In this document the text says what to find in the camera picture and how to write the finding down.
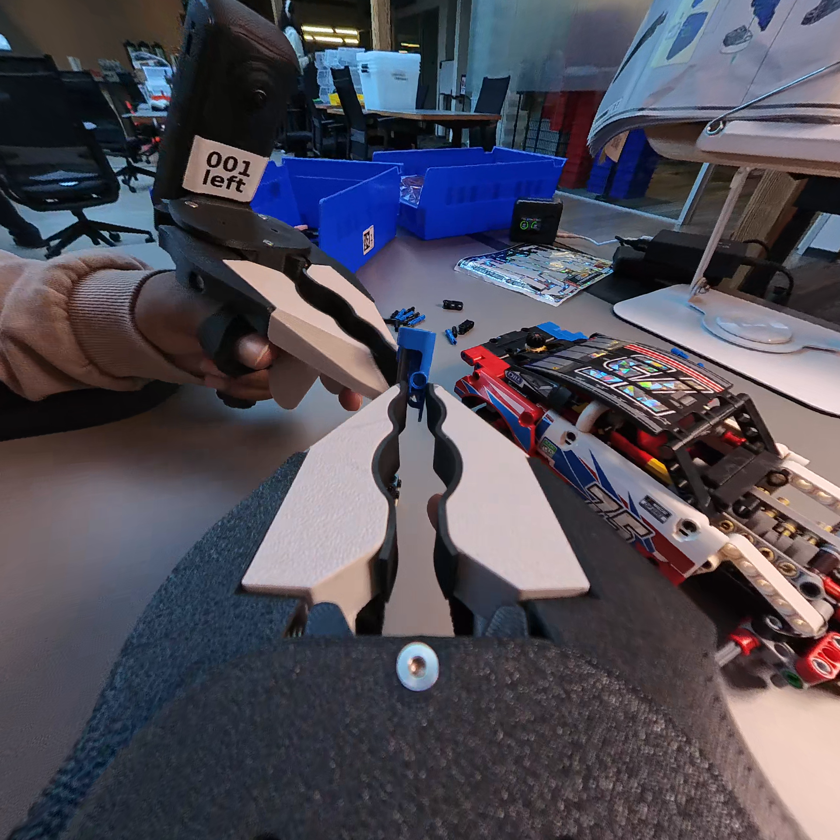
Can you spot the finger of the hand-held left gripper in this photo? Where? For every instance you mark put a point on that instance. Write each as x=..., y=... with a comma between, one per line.
x=358, y=302
x=315, y=341

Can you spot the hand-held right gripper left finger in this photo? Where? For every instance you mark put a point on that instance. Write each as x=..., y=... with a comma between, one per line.
x=321, y=525

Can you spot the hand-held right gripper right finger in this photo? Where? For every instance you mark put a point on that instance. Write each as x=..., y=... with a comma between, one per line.
x=512, y=525

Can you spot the blue lego panel piece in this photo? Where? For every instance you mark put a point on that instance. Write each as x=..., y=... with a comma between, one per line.
x=420, y=341

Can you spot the lego race car model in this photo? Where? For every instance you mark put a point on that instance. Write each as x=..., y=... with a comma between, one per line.
x=623, y=459

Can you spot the person's left forearm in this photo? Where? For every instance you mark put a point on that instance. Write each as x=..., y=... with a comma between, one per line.
x=65, y=315

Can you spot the lego sticker sheet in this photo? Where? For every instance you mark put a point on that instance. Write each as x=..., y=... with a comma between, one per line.
x=531, y=272

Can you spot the lego instruction booklet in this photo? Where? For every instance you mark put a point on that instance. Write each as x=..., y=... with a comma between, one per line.
x=722, y=65

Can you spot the person's left hand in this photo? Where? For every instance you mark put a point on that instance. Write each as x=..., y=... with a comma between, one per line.
x=167, y=328

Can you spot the cluster of blue black pins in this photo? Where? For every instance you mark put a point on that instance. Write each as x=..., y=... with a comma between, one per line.
x=405, y=318

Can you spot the blue bin with tag label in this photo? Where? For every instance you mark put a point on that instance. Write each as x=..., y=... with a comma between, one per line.
x=354, y=216

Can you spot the black office chair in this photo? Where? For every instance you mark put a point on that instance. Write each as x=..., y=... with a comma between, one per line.
x=358, y=111
x=491, y=105
x=52, y=151

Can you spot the large blue storage bin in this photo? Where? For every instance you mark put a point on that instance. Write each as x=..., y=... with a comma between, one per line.
x=485, y=197

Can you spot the white storage box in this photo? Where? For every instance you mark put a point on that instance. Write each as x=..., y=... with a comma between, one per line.
x=390, y=79

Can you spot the black charger with green display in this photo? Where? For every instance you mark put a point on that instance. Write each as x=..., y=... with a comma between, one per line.
x=537, y=223

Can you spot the long work table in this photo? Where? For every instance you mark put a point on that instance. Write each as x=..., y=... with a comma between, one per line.
x=433, y=117

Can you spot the white book stand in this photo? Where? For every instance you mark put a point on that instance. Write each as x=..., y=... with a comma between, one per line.
x=689, y=315

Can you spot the black power adapter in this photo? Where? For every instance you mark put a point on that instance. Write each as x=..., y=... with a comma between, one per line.
x=682, y=256

